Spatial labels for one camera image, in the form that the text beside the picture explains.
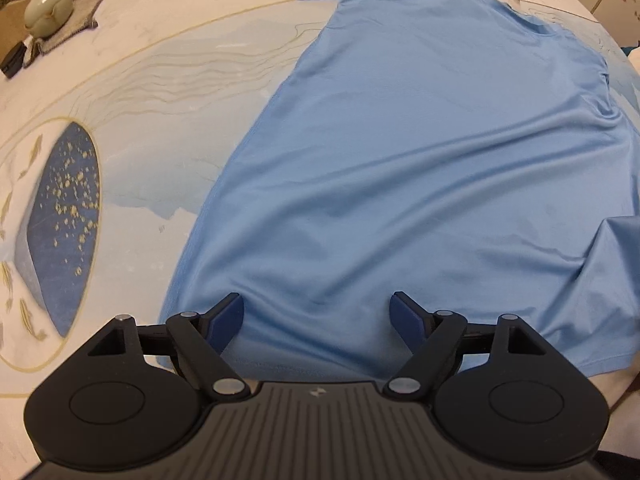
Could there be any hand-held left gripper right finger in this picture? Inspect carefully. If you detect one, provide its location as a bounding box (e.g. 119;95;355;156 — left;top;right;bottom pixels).
382;290;553;403

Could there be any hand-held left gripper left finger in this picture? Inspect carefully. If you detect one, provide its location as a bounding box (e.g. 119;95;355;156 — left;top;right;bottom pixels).
87;292;251;403

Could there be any small black box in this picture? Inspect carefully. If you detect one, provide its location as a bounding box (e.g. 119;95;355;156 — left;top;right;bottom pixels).
0;40;31;78

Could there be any beige woven mat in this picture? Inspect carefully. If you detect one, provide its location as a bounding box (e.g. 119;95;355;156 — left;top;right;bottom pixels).
30;0;116;56

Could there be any celadon teapot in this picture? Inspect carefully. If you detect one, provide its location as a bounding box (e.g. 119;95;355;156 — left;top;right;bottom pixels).
24;0;76;38

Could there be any light blue T-shirt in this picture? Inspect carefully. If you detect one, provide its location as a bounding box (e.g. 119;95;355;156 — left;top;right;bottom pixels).
157;0;640;378

